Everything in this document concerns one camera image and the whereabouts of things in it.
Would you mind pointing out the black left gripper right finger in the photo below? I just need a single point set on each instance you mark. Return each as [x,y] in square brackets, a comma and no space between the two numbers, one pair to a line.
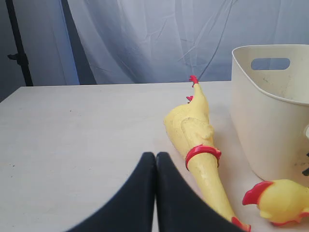
[179,209]

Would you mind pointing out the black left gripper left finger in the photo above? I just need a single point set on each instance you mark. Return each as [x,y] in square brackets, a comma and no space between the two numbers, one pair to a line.
[131,209]

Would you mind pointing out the long yellow rubber chicken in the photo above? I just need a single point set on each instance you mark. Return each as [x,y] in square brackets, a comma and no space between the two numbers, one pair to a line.
[188,128]

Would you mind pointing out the plump yellow rubber chicken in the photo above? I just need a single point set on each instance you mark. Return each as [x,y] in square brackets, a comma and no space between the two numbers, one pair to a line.
[280,201]

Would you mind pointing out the cream bin marked X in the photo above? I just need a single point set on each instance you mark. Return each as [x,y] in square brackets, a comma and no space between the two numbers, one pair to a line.
[270,109]

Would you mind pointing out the white backdrop cloth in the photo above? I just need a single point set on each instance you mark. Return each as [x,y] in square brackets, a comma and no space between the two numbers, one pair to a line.
[88,42]

